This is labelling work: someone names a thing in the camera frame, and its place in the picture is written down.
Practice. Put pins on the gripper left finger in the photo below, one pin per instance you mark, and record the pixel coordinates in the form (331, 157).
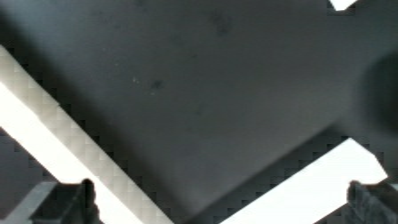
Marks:
(57, 204)

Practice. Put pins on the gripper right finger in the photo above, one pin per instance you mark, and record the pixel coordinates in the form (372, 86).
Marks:
(372, 203)

